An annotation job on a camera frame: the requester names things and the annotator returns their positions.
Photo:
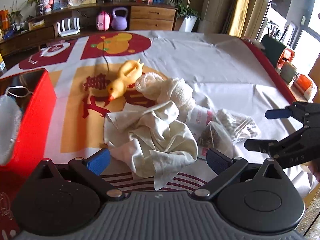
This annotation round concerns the wooden tv cabinet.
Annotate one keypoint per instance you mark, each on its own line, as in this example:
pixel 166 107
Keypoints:
pixel 85 19

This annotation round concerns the yellow rubber duck toy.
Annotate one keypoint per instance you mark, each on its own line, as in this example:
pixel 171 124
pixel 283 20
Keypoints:
pixel 127 74

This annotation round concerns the white red printed packet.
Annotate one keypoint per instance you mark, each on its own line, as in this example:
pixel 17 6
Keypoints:
pixel 199 117

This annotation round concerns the white gauze towel roll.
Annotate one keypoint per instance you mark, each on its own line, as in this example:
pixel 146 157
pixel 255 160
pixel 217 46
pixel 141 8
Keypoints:
pixel 157 89

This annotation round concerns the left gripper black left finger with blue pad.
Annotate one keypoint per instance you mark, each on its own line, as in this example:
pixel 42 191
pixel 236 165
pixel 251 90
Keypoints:
pixel 87 172

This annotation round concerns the cream white cloth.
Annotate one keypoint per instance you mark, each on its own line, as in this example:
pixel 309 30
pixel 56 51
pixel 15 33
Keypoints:
pixel 152 142

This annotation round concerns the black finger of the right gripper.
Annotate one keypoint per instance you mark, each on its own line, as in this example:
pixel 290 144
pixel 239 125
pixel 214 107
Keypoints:
pixel 287 147

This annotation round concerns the potted green tree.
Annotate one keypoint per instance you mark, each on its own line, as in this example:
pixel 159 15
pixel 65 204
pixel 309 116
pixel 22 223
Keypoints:
pixel 187 14

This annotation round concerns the white printed tablecloth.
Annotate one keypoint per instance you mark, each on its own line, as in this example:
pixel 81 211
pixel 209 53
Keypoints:
pixel 223 71

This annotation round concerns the clear bag of dried tea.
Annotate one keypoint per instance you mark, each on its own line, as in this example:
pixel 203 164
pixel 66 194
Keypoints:
pixel 225 130

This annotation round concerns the purple kettlebell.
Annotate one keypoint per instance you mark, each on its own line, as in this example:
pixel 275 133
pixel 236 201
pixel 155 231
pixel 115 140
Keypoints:
pixel 119 22

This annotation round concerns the small potted plant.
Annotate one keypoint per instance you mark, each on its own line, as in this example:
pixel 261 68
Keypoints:
pixel 39 7

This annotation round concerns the white wifi router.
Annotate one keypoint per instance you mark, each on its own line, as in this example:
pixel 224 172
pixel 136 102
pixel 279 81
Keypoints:
pixel 68 27

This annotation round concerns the white mesh laundry bag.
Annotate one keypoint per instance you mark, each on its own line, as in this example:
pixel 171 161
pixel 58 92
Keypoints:
pixel 11 116

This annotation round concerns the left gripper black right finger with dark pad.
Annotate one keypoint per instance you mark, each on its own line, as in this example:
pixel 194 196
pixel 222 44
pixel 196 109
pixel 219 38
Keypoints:
pixel 227 170

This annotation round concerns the pink toy case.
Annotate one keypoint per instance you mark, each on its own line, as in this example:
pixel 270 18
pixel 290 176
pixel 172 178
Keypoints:
pixel 103 21

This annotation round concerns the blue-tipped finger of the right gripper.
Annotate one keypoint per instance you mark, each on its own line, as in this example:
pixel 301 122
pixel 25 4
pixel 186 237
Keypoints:
pixel 278 113

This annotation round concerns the red metal tin box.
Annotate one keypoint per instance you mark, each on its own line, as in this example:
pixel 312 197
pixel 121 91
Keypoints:
pixel 28 150

